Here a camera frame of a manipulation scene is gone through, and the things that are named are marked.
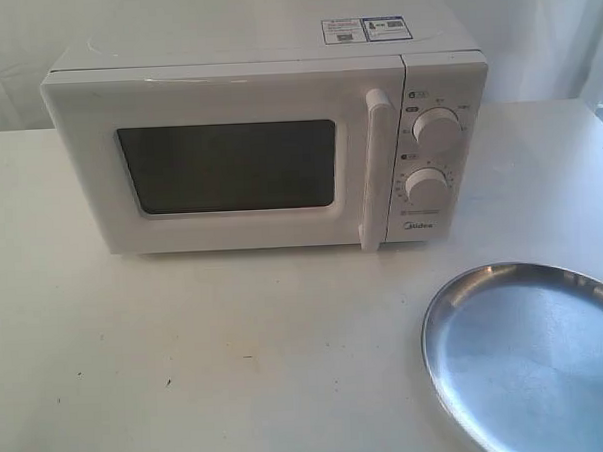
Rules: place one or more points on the round stainless steel tray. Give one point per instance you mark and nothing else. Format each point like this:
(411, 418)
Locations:
(514, 352)

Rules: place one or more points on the white microwave oven body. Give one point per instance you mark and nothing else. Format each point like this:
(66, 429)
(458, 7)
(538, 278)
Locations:
(444, 70)

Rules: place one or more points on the lower white control knob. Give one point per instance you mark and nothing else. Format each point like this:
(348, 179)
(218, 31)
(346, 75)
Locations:
(427, 189)

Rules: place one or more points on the upper white control knob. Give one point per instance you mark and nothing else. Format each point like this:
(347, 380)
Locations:
(437, 129)

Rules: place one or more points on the blue white label sticker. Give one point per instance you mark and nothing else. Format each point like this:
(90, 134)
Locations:
(365, 30)

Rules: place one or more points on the white microwave door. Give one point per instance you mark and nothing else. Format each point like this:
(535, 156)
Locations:
(234, 156)

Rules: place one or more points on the white control knob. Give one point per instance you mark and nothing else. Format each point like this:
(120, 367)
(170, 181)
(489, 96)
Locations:
(437, 129)
(427, 189)

